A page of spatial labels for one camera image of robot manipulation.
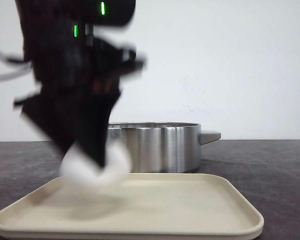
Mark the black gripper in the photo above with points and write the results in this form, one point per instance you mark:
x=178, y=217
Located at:
x=65, y=61

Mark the panda bun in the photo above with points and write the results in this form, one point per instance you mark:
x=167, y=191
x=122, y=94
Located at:
x=77, y=169

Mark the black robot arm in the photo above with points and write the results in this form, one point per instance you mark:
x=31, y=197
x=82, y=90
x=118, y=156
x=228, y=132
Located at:
x=89, y=13

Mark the stainless steel steamer pot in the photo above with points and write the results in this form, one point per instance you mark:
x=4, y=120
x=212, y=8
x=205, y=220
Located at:
x=163, y=147

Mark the cream rectangular tray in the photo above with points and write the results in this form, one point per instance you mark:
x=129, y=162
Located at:
x=147, y=206

